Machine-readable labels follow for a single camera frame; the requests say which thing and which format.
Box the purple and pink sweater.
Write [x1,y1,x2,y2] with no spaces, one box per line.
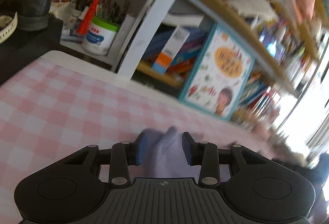
[139,125,232,181]

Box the pink plush toy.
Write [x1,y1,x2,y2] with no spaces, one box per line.
[252,122,272,141]

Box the teal children's picture book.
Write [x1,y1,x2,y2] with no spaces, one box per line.
[179,24,255,121]

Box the pink checkered table mat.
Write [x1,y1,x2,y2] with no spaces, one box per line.
[1,58,276,223]

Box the white orange carton box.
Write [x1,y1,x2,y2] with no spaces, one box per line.
[151,27,190,74]

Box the white green-lid jar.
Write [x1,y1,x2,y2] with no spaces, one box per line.
[81,17,120,56]

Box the smartphone with lit screen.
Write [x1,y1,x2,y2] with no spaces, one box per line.
[259,29,285,63]

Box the black box platform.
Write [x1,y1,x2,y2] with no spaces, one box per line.
[1,16,63,84]

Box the red hanging tassel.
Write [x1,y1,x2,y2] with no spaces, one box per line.
[78,0,99,35]

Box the white wristwatch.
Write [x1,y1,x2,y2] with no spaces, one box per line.
[0,12,18,44]

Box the brown leather shoe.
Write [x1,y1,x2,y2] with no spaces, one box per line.
[13,0,51,32]

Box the white bookshelf frame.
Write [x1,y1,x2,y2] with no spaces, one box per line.
[33,0,329,99]

